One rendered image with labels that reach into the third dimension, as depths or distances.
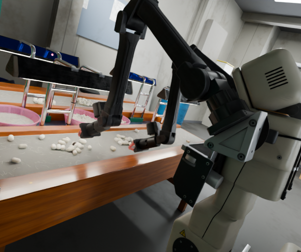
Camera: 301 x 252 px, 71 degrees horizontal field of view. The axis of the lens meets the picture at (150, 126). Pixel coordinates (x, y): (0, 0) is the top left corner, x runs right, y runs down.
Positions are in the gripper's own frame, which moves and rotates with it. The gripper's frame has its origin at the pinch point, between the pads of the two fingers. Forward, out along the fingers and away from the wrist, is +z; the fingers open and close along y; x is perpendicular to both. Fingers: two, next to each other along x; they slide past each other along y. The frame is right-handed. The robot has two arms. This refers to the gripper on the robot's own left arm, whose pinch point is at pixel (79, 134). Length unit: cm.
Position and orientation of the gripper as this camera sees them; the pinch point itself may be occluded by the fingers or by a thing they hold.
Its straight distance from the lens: 108.1
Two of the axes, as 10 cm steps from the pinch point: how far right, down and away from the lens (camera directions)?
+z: -7.8, 2.7, 5.7
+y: -5.8, 0.1, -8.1
